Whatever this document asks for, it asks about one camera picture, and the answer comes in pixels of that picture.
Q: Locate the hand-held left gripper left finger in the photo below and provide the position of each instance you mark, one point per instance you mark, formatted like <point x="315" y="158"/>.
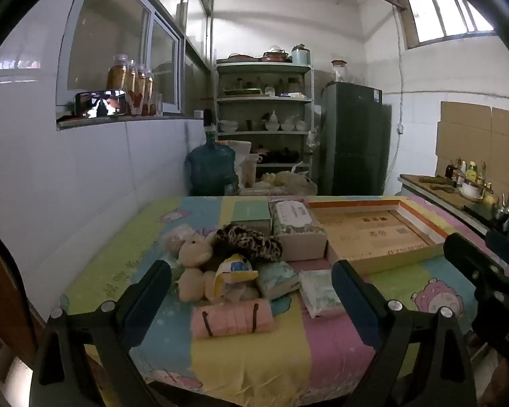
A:
<point x="146" y="305"/>

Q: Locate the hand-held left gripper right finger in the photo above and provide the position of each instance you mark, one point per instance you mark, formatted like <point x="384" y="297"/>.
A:
<point x="356" y="305"/>

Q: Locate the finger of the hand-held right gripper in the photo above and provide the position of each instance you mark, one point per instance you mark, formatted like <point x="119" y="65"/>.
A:
<point x="471" y="260"/>
<point x="501" y="243"/>

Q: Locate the green floral tissue pack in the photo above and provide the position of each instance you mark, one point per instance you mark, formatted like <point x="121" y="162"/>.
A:
<point x="320" y="294"/>
<point x="278" y="280"/>

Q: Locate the beige plush rabbit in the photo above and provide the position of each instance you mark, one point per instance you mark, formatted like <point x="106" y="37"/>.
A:
<point x="195" y="263"/>

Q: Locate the shallow orange-rimmed cardboard box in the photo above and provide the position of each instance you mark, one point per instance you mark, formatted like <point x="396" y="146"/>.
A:
<point x="377" y="237"/>

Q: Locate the pale fluffy ball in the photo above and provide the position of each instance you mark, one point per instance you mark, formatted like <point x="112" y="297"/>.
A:
<point x="176" y="237"/>

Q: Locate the pink towel pack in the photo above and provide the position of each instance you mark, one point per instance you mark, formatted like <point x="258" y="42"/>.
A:
<point x="233" y="320"/>

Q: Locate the yellow blue soft packet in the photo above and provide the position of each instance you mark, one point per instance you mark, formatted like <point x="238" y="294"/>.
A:
<point x="233" y="273"/>

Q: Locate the metal kettle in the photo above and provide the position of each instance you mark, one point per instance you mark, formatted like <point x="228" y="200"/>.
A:
<point x="505" y="212"/>

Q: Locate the black induction cooker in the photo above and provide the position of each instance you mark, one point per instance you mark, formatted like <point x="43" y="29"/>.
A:
<point x="479" y="212"/>

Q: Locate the white bowl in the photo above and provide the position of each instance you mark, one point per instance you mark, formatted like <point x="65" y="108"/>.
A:
<point x="471" y="190"/>

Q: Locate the kitchen counter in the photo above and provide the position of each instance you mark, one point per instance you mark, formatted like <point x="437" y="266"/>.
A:
<point x="441" y="201"/>

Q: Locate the cluster of condiment bottles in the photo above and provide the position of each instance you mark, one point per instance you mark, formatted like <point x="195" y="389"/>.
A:
<point x="471" y="171"/>

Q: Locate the wooden cutting board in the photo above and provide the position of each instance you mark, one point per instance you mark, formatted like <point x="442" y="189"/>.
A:
<point x="428" y="181"/>

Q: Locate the floral tissue box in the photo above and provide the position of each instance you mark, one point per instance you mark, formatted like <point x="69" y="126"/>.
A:
<point x="299" y="231"/>

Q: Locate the colourful cartoon table cover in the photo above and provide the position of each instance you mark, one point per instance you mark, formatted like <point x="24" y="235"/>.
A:
<point x="246" y="360"/>

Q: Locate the green lidded cardboard box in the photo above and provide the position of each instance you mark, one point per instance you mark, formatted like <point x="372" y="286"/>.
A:
<point x="250" y="216"/>

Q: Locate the clear plastic bag of food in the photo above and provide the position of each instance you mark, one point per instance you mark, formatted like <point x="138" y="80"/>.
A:
<point x="292" y="182"/>

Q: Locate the brown wooden furniture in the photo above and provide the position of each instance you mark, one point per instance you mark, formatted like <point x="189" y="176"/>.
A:
<point x="4" y="296"/>

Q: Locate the blue water jug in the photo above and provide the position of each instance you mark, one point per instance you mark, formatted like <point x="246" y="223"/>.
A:
<point x="212" y="169"/>

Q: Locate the dark refrigerator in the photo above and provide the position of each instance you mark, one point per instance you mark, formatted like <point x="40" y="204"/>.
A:
<point x="352" y="140"/>

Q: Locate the clear plastic container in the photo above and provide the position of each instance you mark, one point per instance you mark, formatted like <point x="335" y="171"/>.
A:
<point x="250" y="171"/>

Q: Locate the white sack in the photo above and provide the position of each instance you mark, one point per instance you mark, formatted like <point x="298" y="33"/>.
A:
<point x="241" y="150"/>

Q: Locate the black water jug pump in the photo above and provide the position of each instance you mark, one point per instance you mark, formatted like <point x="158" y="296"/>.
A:
<point x="209" y="125"/>

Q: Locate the group of white bowls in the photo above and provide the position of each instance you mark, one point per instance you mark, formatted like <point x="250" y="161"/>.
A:
<point x="275" y="126"/>

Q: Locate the smartphone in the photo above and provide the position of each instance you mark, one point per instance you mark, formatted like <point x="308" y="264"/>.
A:
<point x="99" y="104"/>

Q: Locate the slim amber liquid bottle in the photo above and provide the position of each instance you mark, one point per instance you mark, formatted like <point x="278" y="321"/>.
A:
<point x="149" y="93"/>
<point x="141" y="91"/>
<point x="132" y="89"/>

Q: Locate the white metal shelf rack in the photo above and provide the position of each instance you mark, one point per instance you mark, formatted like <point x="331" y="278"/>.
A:
<point x="263" y="99"/>

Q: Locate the glass jar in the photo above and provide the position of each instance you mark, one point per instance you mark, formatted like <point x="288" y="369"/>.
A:
<point x="340" y="72"/>

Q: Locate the large amber liquid bottle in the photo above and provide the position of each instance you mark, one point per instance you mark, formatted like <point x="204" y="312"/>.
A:
<point x="118" y="74"/>

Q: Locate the green tray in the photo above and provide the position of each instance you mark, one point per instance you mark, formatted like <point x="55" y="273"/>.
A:
<point x="241" y="91"/>

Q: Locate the barred window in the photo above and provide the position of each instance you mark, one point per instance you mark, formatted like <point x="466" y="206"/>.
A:
<point x="441" y="8"/>

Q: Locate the teal canister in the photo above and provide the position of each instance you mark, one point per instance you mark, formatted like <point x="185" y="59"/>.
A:
<point x="300" y="55"/>

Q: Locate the red pot with glass lid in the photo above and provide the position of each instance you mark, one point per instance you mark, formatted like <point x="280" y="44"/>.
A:
<point x="275" y="56"/>

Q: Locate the flat pan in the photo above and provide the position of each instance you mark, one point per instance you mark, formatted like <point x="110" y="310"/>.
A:
<point x="241" y="57"/>

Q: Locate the sliding glass window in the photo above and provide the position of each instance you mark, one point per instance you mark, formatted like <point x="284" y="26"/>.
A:
<point x="110" y="38"/>

